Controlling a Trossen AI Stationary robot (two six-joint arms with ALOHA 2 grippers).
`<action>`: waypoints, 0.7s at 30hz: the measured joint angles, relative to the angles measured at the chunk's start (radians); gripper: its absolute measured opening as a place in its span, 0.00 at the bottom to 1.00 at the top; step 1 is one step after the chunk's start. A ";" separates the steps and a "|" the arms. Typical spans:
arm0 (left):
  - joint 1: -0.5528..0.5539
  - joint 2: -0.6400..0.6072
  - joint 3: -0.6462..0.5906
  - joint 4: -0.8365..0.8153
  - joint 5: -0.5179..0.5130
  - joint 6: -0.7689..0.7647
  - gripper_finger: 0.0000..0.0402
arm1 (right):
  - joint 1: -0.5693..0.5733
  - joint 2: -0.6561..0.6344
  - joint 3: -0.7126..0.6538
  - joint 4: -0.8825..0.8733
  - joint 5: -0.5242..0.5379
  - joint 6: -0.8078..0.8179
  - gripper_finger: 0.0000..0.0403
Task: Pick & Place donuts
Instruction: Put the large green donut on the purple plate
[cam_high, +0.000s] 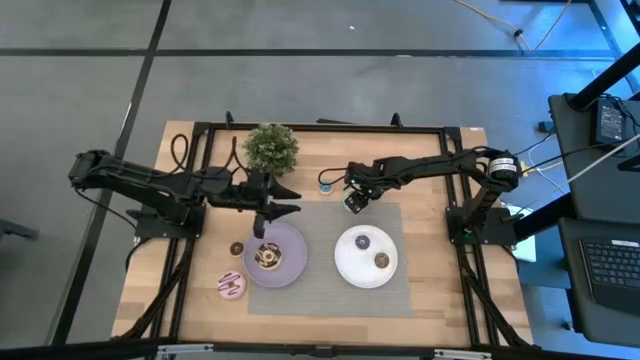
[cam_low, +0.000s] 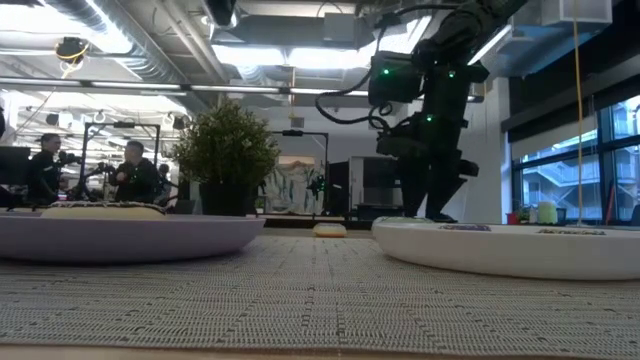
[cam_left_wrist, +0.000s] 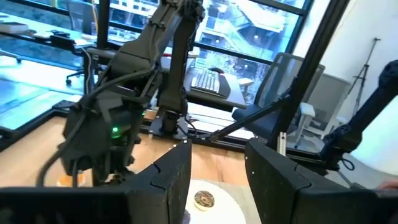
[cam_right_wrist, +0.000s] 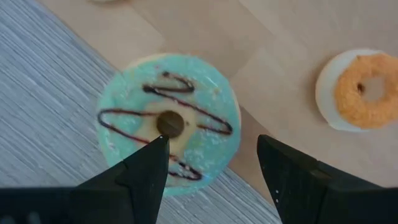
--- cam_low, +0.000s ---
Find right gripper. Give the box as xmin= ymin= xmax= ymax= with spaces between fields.
xmin=375 ymin=64 xmax=490 ymax=219

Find small blue sprinkled donut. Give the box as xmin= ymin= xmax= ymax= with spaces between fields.
xmin=438 ymin=223 xmax=494 ymax=233

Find small cream bowl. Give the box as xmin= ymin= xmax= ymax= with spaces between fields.
xmin=312 ymin=222 xmax=349 ymax=239

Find small dark blue donut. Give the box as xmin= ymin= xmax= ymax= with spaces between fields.
xmin=536 ymin=227 xmax=607 ymax=237

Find purple plate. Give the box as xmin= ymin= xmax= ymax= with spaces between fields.
xmin=0 ymin=212 xmax=267 ymax=265

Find chocolate donut white stripes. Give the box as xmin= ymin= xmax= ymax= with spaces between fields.
xmin=39 ymin=200 xmax=169 ymax=220

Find black monitor cart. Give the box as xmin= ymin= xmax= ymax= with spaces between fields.
xmin=328 ymin=154 xmax=406 ymax=222

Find white plate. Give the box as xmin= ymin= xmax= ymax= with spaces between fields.
xmin=372 ymin=216 xmax=640 ymax=281

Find pale green cup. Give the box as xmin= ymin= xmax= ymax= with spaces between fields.
xmin=536 ymin=201 xmax=559 ymax=226

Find grey woven placemat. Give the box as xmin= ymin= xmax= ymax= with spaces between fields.
xmin=0 ymin=234 xmax=640 ymax=359

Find green potted plant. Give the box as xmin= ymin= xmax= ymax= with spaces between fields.
xmin=166 ymin=97 xmax=282 ymax=218

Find person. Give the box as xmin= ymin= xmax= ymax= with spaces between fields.
xmin=107 ymin=140 xmax=161 ymax=205
xmin=157 ymin=163 xmax=172 ymax=195
xmin=24 ymin=132 xmax=81 ymax=206

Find black monitor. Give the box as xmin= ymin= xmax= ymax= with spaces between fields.
xmin=0 ymin=145 xmax=32 ymax=187

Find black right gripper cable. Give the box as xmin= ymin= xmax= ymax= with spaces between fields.
xmin=314 ymin=63 xmax=397 ymax=133

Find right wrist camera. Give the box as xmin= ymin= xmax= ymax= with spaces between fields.
xmin=368 ymin=49 xmax=425 ymax=107

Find leaf pattern wall picture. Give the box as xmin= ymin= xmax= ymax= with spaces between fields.
xmin=263 ymin=154 xmax=326 ymax=216

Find black window frame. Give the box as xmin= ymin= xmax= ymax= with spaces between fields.
xmin=509 ymin=94 xmax=640 ymax=226

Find long ceiling light rail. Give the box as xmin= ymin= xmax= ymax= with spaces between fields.
xmin=0 ymin=76 xmax=485 ymax=104

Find ceiling cable reel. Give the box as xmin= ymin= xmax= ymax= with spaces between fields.
xmin=53 ymin=36 xmax=92 ymax=80

